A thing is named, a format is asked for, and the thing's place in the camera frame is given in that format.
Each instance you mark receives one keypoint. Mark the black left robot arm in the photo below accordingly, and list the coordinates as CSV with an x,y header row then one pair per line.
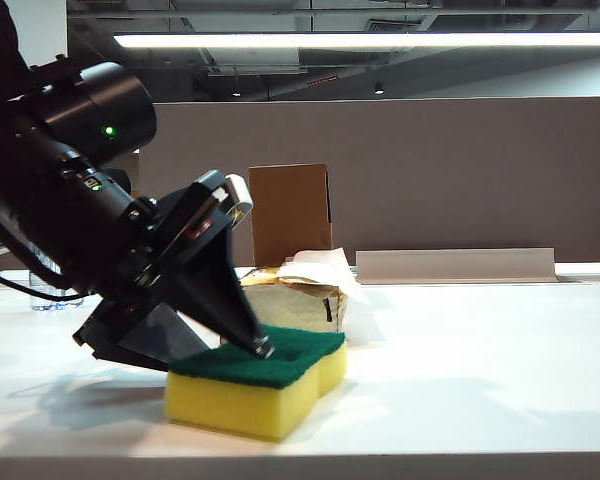
x,y
40,200

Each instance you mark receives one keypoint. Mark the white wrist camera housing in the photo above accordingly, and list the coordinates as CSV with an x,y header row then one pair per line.
x,y
241,192

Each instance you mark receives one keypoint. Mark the white tissue sheet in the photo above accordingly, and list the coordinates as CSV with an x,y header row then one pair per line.
x,y
325,262

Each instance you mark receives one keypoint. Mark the clear plastic water bottle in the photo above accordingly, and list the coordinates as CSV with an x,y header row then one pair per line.
x,y
45,300

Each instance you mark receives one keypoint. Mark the wide brown desk partition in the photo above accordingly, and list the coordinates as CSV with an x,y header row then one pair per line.
x,y
455,175

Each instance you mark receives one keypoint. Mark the yellow green scouring sponge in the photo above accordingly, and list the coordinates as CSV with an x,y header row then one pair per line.
x,y
220,405

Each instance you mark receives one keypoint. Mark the brown cardboard box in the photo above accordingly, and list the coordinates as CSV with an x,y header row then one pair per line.
x,y
290,215

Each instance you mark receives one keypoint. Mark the white gold tissue pack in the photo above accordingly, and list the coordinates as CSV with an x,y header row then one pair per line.
x,y
300,310

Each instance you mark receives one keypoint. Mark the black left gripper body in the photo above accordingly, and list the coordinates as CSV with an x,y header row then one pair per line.
x,y
180,220

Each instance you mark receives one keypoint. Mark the long ceiling light strip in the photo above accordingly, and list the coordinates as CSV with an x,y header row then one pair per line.
x,y
370,40

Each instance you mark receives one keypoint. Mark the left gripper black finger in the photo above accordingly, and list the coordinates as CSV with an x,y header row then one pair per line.
x,y
150,340
215,290

